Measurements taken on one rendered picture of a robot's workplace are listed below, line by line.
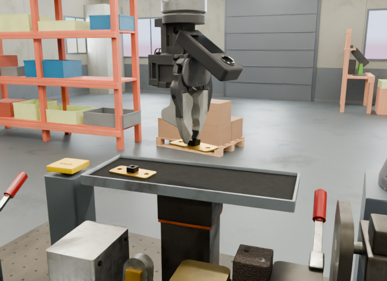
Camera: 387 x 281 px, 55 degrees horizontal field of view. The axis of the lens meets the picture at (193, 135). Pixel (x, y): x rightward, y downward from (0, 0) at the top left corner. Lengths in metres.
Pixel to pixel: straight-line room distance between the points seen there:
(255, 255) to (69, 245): 0.27
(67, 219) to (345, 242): 0.53
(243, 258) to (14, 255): 1.03
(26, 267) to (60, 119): 4.62
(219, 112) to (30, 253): 3.67
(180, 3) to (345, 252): 0.42
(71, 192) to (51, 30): 5.12
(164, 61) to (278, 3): 10.00
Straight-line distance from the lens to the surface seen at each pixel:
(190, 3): 0.61
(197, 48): 0.60
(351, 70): 9.47
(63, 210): 0.79
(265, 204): 0.58
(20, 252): 1.47
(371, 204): 0.81
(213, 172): 0.69
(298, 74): 10.45
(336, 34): 10.39
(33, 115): 6.28
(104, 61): 11.85
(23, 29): 6.19
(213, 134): 4.86
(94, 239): 0.58
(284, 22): 10.52
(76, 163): 0.78
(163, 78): 0.64
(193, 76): 0.62
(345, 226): 0.46
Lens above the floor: 1.38
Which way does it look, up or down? 13 degrees down
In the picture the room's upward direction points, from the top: straight up
